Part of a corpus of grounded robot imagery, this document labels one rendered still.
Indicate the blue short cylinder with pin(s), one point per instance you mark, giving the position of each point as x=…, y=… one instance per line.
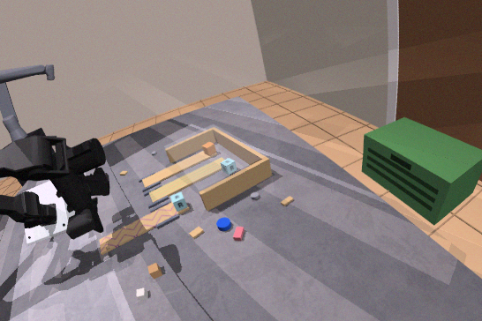
x=223, y=224

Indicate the pink rectangular block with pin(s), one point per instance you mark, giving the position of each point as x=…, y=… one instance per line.
x=238, y=234

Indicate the light blue cube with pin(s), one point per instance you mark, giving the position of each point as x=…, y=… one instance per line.
x=178, y=201

